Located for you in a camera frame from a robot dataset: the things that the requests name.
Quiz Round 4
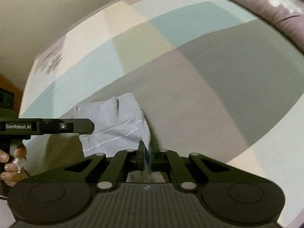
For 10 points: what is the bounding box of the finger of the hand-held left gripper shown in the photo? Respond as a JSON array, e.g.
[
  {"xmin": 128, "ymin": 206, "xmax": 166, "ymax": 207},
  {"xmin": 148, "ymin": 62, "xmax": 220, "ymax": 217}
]
[{"xmin": 39, "ymin": 118, "xmax": 95, "ymax": 136}]

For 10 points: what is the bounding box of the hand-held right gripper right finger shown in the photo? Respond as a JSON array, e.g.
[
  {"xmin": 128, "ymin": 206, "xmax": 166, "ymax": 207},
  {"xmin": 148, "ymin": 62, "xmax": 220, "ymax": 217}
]
[{"xmin": 149, "ymin": 145, "xmax": 259, "ymax": 193}]

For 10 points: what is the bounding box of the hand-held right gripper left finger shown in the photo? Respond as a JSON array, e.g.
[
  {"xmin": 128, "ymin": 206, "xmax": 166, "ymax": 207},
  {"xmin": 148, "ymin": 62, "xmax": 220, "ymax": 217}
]
[{"xmin": 36, "ymin": 141, "xmax": 146, "ymax": 192}]

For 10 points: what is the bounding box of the grey patterned sweater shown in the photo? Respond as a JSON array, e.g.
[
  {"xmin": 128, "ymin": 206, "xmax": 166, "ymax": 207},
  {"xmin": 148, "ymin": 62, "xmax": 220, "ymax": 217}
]
[{"xmin": 74, "ymin": 93, "xmax": 152, "ymax": 171}]

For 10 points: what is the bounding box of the person's left hand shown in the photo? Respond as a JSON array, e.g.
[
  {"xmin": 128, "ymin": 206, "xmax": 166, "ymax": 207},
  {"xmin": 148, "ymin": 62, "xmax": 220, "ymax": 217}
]
[{"xmin": 0, "ymin": 146, "xmax": 27, "ymax": 187}]

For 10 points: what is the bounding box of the purple floral quilt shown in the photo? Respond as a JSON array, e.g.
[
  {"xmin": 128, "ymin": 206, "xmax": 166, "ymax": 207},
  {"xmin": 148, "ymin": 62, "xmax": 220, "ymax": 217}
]
[{"xmin": 164, "ymin": 0, "xmax": 304, "ymax": 38}]

